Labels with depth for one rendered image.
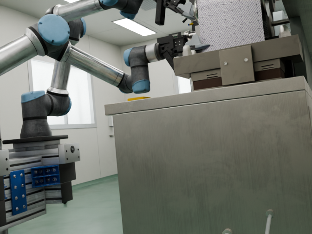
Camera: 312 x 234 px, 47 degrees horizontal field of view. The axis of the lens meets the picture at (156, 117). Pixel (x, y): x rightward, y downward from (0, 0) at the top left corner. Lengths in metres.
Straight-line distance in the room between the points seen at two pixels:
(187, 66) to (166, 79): 6.35
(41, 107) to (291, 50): 1.18
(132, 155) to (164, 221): 0.24
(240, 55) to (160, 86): 6.49
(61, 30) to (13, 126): 4.11
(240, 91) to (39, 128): 1.05
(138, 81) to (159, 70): 6.19
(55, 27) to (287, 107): 0.84
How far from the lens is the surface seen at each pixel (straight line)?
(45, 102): 1.85
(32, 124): 1.81
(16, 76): 5.59
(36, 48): 1.38
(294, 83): 1.08
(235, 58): 1.16
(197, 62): 1.21
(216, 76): 1.21
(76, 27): 1.89
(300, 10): 1.33
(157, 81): 7.65
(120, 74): 1.59
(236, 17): 1.41
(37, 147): 1.79
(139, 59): 1.49
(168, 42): 1.46
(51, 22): 1.39
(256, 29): 1.39
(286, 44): 1.16
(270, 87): 1.09
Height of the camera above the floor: 0.78
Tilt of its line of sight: 3 degrees up
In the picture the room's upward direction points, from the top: 5 degrees counter-clockwise
